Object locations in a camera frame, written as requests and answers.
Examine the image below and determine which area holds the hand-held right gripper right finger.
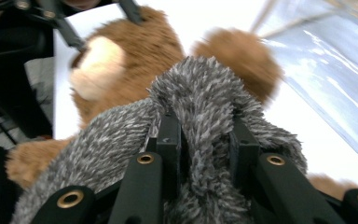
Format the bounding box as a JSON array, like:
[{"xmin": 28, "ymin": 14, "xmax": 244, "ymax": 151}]
[{"xmin": 229, "ymin": 116, "xmax": 260, "ymax": 188}]

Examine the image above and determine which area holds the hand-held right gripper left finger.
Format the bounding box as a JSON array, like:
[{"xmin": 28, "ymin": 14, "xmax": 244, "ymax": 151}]
[{"xmin": 156, "ymin": 112, "xmax": 183, "ymax": 200}]

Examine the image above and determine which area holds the brown teddy bear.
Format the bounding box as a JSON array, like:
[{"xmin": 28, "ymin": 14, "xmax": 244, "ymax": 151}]
[{"xmin": 6, "ymin": 6, "xmax": 358, "ymax": 200}]

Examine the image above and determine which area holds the grey knit doll sweater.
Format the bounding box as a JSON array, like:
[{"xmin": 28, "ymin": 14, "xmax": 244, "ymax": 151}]
[{"xmin": 10, "ymin": 55, "xmax": 309, "ymax": 224}]

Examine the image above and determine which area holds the clear plastic bag beige trim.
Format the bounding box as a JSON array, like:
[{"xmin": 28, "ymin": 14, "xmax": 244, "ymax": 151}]
[{"xmin": 250, "ymin": 0, "xmax": 358, "ymax": 172}]

